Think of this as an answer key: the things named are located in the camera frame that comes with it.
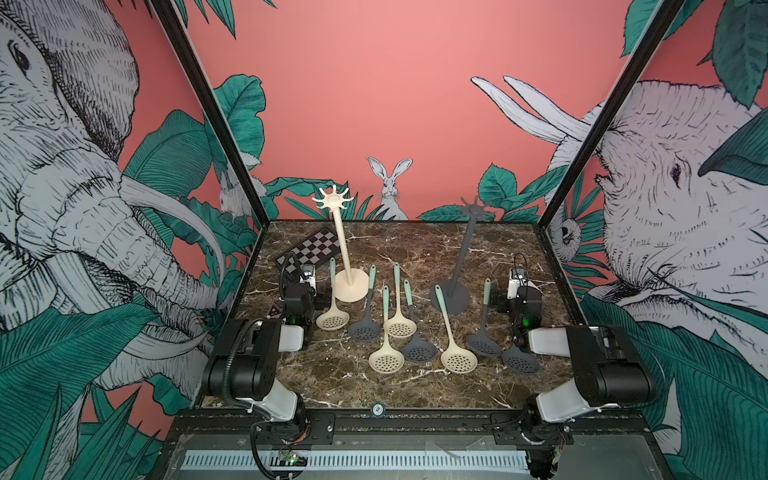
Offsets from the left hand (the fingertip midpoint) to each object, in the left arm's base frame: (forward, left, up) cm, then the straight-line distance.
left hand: (312, 278), depth 94 cm
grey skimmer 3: (-22, -52, -6) cm, 57 cm away
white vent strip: (-48, -16, -7) cm, 52 cm away
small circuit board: (-47, +1, -7) cm, 48 cm away
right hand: (-4, -64, 0) cm, 64 cm away
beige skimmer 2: (-15, -28, -6) cm, 32 cm away
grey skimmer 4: (-27, -61, -6) cm, 67 cm away
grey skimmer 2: (-23, -32, -6) cm, 40 cm away
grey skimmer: (-16, -17, -7) cm, 24 cm away
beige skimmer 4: (-26, -43, -7) cm, 50 cm away
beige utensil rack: (+1, -12, -7) cm, 14 cm away
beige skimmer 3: (-26, -23, -6) cm, 35 cm away
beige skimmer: (-12, -7, -5) cm, 15 cm away
